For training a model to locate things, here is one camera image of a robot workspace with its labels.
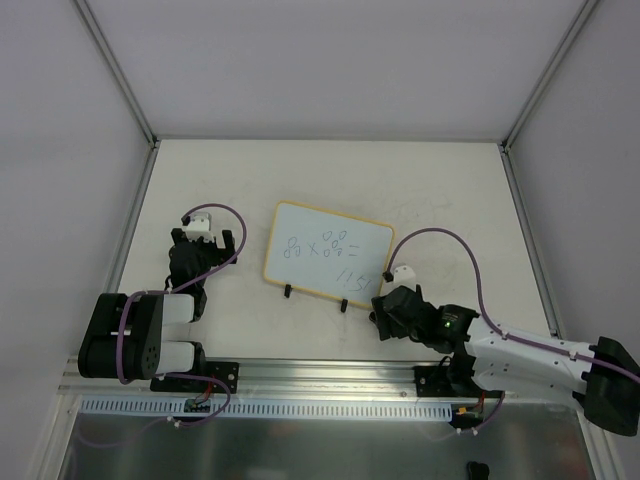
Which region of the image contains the black object bottom edge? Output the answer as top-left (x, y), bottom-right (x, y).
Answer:
top-left (466, 461), bottom-right (490, 480)

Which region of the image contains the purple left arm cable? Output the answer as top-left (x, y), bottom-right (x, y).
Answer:
top-left (74, 202), bottom-right (249, 448)

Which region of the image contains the white slotted cable duct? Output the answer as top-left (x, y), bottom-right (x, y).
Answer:
top-left (79, 395), bottom-right (454, 423)

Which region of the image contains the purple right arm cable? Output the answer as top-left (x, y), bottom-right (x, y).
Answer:
top-left (387, 227), bottom-right (640, 441)

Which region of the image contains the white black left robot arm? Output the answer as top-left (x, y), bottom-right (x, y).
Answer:
top-left (78, 228), bottom-right (235, 390)

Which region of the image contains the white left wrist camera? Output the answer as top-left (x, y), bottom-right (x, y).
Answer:
top-left (183, 212), bottom-right (215, 243)

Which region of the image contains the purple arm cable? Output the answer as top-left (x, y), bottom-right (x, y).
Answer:
top-left (74, 202), bottom-right (249, 448)
top-left (387, 227), bottom-right (640, 441)

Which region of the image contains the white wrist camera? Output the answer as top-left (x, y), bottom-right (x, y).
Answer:
top-left (183, 212), bottom-right (215, 243)
top-left (383, 264), bottom-right (417, 289)

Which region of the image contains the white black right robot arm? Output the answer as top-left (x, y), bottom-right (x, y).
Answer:
top-left (370, 286), bottom-right (639, 437)

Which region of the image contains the aluminium mounting rail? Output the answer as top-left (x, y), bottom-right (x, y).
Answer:
top-left (57, 355), bottom-right (566, 399)

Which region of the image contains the yellow framed whiteboard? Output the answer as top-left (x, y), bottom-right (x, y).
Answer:
top-left (263, 201), bottom-right (395, 308)

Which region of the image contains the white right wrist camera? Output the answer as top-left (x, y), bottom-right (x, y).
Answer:
top-left (383, 264), bottom-right (417, 289)

